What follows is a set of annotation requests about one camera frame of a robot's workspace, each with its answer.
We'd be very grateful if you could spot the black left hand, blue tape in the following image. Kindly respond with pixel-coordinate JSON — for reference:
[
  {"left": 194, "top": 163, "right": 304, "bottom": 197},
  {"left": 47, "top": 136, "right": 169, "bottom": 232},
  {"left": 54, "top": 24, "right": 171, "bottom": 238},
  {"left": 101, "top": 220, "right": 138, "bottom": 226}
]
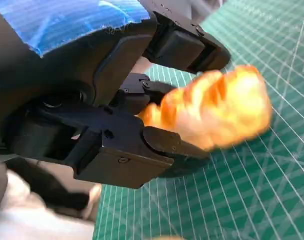
[{"left": 0, "top": 0, "right": 232, "bottom": 189}]

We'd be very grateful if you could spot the long twisted golden bread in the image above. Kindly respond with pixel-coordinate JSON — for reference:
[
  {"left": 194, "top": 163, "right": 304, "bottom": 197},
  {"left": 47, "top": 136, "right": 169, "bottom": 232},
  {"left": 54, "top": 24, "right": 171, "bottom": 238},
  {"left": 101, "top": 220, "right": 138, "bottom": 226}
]
[{"left": 136, "top": 64, "right": 274, "bottom": 153}]

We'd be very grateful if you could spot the green cutting mat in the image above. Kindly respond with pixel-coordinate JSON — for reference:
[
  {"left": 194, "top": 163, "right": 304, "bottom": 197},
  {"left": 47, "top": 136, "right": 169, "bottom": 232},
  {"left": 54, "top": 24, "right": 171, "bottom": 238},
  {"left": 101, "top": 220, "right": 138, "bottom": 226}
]
[{"left": 92, "top": 0, "right": 304, "bottom": 240}]

